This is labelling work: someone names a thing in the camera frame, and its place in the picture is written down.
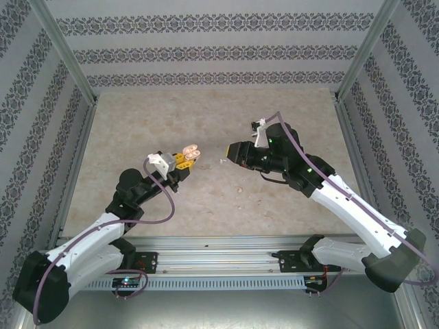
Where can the pink earbud charging case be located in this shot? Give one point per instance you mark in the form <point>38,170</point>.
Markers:
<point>192,149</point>

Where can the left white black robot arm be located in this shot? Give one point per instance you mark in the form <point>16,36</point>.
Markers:
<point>85,236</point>

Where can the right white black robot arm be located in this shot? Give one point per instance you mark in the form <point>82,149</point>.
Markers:
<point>360,212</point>

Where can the grey sheet metal panel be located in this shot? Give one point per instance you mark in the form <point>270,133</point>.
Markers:
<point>219,308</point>

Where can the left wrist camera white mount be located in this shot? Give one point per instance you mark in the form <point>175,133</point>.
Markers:
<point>164,162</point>

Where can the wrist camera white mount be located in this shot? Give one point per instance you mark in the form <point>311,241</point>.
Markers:
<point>164,162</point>
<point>262,135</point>

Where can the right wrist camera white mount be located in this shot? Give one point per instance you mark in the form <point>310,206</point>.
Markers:
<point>262,135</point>

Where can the aluminium side rail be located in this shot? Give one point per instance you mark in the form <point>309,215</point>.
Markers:
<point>77,154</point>
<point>356,137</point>

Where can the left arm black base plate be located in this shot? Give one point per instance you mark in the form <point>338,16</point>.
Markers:
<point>151,262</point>

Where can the aluminium mounting rail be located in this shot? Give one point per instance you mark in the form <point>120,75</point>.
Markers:
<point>219,257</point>

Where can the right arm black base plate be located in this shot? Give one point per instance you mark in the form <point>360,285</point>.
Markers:
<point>286,262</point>

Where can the aluminium frame post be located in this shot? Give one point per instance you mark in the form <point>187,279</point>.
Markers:
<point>68,58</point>
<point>363,51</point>

